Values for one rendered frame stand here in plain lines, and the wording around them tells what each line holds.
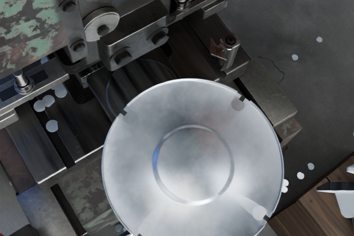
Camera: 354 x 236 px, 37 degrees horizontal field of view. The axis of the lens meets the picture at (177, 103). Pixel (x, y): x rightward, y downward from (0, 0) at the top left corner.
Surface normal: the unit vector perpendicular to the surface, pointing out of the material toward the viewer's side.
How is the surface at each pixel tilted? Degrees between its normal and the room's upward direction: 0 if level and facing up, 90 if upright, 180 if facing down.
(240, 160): 2
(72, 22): 90
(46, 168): 0
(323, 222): 0
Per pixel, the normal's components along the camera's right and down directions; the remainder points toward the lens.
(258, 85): 0.06, -0.36
